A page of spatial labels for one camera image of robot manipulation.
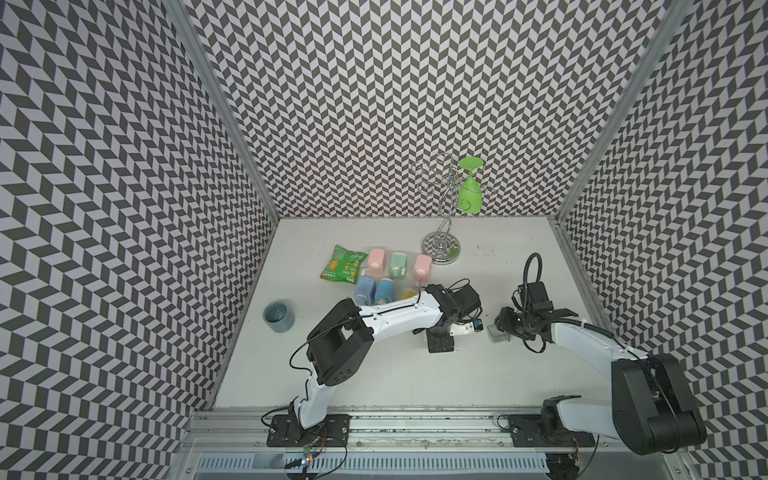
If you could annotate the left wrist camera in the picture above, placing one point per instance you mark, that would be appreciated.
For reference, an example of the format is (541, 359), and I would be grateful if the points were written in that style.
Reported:
(465, 328)

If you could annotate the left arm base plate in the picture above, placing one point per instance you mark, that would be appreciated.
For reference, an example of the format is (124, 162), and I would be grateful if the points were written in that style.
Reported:
(285, 430)

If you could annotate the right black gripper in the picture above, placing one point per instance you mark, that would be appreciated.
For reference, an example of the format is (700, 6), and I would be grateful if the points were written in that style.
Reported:
(504, 322)

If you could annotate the green snack bag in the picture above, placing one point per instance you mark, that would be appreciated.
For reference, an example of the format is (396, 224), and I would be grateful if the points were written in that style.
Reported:
(344, 265)

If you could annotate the green plastic wine glass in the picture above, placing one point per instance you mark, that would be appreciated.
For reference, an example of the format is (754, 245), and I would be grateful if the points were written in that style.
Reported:
(470, 195)

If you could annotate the blue pencil sharpener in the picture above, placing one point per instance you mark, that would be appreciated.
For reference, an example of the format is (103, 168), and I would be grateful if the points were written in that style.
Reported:
(364, 294)
(385, 292)

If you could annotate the teal ceramic cup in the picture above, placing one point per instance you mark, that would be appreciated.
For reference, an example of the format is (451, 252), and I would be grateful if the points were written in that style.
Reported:
(278, 316)

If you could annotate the metal wire cup rack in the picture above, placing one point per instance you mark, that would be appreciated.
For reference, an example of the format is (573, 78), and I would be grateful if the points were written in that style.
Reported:
(441, 244)

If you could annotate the mint green pencil sharpener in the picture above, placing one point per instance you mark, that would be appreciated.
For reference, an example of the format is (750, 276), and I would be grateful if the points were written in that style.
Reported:
(397, 268)

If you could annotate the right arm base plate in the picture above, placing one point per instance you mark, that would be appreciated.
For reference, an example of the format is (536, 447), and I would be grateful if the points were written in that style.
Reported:
(529, 430)

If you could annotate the aluminium front rail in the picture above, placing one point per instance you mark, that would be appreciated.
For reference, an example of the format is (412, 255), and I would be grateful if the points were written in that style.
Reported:
(411, 429)

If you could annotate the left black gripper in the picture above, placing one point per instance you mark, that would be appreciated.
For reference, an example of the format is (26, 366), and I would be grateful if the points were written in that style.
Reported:
(438, 344)

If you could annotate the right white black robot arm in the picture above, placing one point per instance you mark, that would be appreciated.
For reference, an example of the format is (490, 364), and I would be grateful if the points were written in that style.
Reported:
(651, 409)

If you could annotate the clear dark green tray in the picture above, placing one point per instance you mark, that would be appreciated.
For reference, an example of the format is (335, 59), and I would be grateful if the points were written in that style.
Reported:
(497, 336)

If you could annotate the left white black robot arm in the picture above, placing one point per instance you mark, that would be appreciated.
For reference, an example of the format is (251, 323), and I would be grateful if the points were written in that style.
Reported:
(339, 343)

